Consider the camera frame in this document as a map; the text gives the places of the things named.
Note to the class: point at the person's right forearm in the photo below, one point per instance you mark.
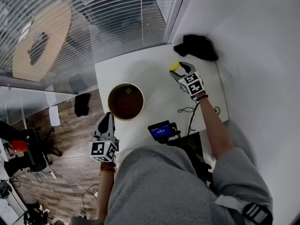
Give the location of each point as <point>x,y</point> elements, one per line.
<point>215,130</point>

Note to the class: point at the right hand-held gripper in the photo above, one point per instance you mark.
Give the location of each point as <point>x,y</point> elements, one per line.
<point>193,85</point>

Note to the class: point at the white window blinds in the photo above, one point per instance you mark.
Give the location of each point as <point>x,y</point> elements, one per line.
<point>105,50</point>

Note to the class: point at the black meeting room chairs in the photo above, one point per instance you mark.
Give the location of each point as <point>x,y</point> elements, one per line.
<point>112,8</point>

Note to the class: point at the black gear pile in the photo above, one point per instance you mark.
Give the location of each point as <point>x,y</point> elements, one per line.
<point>36,213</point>

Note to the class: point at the white round bucket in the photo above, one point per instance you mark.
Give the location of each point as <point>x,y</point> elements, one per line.
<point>114,97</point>

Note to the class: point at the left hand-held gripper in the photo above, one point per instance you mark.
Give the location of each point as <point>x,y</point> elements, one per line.
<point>99,149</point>

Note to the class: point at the black bag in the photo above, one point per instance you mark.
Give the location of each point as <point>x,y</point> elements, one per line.
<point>82,104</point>

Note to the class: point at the round wooden meeting table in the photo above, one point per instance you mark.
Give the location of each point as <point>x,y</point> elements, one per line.
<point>56,29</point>

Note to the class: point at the black desk device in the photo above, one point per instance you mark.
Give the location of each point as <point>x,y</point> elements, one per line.
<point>5,189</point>

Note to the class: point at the yellow block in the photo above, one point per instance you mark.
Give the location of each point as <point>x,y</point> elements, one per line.
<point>174,66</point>

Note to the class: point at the person's grey sweatshirt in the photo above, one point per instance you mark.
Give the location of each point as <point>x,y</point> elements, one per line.
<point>164,189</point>

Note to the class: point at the red block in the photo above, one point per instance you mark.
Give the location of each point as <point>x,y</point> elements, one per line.
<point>124,107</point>

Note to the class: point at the black phone with blue screen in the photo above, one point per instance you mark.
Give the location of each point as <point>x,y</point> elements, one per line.
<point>160,131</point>

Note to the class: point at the white power strip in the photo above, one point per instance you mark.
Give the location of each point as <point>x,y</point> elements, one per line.
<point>52,174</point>

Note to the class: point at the red object on chair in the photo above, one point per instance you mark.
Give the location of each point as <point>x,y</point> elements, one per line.
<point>19,146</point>

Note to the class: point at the person's left forearm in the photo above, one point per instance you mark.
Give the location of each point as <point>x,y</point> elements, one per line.
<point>105,194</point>

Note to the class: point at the green block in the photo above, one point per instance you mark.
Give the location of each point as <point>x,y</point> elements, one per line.
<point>128,90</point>

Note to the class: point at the black wrist band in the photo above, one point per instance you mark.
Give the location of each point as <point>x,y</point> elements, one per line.
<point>202,97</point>

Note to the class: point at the black cloth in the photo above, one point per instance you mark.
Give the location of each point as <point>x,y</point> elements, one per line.
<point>197,47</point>

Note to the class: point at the black swivel office chair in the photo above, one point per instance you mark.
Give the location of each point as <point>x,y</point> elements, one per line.
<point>35,158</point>

